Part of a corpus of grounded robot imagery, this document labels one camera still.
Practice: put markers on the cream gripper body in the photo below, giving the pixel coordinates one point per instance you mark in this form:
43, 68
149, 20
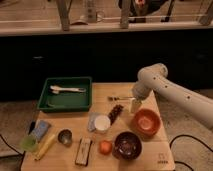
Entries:
135, 105

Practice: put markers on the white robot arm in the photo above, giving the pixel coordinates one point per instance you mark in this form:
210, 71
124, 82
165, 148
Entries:
154, 78

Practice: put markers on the orange bowl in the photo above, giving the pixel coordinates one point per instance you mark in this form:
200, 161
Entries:
147, 122

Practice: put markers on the purple bowl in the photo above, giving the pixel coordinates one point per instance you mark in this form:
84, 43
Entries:
127, 146

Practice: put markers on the white round cup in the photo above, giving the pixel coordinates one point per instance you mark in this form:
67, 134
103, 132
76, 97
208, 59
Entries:
102, 123

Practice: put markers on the orange fruit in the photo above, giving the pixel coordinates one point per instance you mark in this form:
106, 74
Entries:
105, 147

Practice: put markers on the dark rectangular box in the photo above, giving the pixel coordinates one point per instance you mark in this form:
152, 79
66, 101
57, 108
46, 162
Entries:
83, 151

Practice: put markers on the green plastic tray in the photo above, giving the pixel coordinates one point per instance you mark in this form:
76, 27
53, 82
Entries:
66, 101

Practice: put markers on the small metal cup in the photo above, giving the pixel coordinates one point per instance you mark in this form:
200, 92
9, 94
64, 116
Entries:
65, 137

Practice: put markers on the white brush in tray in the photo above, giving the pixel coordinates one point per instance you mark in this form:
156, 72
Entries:
58, 89

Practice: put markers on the blue sponge cloth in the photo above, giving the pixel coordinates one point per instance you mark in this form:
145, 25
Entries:
40, 130

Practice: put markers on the yellow banana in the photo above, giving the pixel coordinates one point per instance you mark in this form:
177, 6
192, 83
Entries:
44, 147

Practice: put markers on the green plastic cup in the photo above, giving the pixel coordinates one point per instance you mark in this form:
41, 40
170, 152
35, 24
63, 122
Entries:
29, 143

